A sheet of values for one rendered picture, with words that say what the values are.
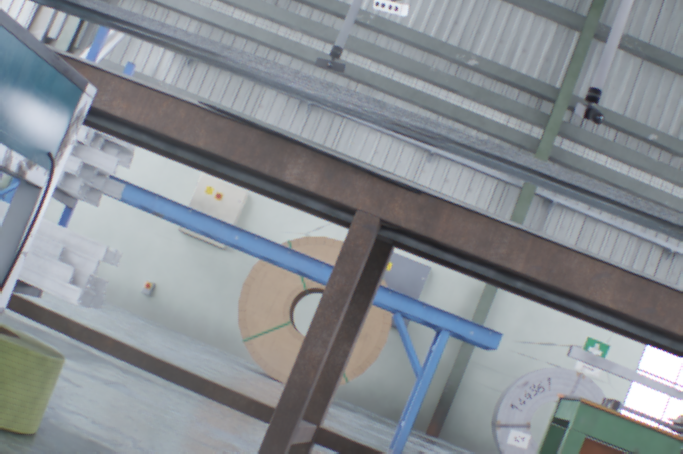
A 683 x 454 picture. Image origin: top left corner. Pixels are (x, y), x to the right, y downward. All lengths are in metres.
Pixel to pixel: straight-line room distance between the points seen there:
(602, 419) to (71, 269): 3.06
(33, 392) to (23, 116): 0.75
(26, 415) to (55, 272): 2.62
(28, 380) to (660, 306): 1.33
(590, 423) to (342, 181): 4.55
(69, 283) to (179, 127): 2.87
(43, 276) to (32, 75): 3.20
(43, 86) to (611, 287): 1.14
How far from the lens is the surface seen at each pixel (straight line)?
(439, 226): 2.47
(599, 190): 1.63
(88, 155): 5.48
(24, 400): 2.77
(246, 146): 2.54
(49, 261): 5.39
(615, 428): 6.94
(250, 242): 7.03
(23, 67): 2.20
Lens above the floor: 0.43
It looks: 6 degrees up
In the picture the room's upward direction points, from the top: 22 degrees clockwise
